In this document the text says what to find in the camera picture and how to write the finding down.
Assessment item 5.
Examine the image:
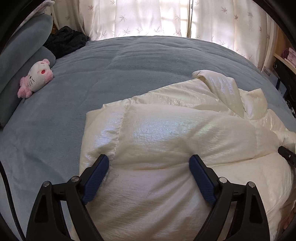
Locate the right floral sheer curtain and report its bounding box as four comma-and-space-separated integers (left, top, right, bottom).
191, 0, 278, 70

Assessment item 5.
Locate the wooden shelf desk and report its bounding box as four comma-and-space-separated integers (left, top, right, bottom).
261, 27, 295, 73

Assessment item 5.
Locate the floral sheer curtain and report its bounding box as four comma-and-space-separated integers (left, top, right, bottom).
50, 0, 190, 41
191, 0, 278, 70

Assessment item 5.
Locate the blue grey lower pillow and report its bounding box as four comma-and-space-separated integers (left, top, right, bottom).
0, 46, 57, 129

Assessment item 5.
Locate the pink white cat plush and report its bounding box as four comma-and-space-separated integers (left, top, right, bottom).
17, 59, 54, 98

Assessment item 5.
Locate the blue fleece bed blanket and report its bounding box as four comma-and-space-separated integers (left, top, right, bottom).
1, 37, 295, 230

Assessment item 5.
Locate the floral patterned blanket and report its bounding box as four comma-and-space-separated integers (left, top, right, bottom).
33, 0, 55, 16

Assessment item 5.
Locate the blue grey pillow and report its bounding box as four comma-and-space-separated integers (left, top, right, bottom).
1, 14, 53, 90
0, 46, 57, 129

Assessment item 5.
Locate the left floral sheer curtain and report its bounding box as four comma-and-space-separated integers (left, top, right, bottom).
50, 0, 190, 41

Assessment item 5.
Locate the black fuzzy garment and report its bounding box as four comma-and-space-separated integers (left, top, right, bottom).
43, 26, 90, 59

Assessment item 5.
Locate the pink drawer organizer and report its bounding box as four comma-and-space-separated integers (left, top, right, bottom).
281, 48, 296, 65

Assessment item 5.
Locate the person's right hand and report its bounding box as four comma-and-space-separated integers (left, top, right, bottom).
280, 206, 296, 233

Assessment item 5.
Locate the blue grey upper pillow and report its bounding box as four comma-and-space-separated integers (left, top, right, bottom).
1, 14, 53, 90

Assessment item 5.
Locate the white labelled box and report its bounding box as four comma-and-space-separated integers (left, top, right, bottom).
262, 66, 278, 81

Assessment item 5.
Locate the white puffer jacket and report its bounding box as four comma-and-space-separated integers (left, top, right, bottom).
80, 70, 295, 240

